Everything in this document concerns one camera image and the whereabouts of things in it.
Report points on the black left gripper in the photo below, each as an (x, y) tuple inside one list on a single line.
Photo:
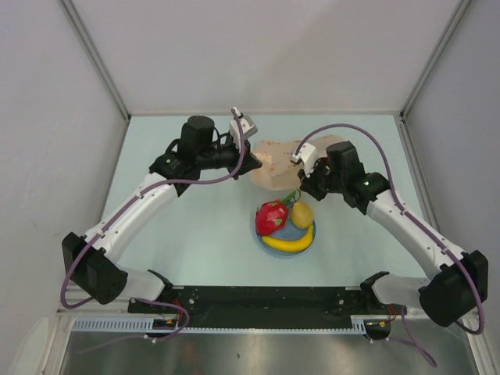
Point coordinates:
[(249, 161)]

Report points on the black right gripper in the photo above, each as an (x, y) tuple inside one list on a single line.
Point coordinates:
[(307, 184)]

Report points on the yellow fake lemon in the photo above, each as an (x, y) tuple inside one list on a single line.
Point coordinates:
[(301, 215)]

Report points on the translucent orange plastic bag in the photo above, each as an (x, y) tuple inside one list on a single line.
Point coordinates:
[(277, 173)]

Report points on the red fake dragon fruit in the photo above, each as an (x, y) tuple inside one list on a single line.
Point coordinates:
[(272, 216)]

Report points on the yellow fake banana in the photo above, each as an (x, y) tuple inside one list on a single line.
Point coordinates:
[(291, 246)]

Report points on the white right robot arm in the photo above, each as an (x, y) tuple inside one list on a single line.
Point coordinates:
[(455, 281)]

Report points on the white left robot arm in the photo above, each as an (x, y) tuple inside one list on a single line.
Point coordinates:
[(201, 155)]

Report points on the blue plate with bear print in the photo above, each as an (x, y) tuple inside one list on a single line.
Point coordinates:
[(289, 232)]

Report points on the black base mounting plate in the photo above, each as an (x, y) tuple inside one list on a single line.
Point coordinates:
[(276, 307)]

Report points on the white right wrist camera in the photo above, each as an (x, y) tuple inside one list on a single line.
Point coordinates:
[(307, 155)]

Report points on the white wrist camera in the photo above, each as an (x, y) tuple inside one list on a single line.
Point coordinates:
[(307, 155), (241, 127)]

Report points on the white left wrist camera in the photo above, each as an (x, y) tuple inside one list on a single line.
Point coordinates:
[(241, 127)]

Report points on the white slotted cable duct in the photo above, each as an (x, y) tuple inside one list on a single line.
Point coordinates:
[(148, 325)]

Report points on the aluminium frame rail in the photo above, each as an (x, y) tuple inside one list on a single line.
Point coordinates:
[(75, 295)]

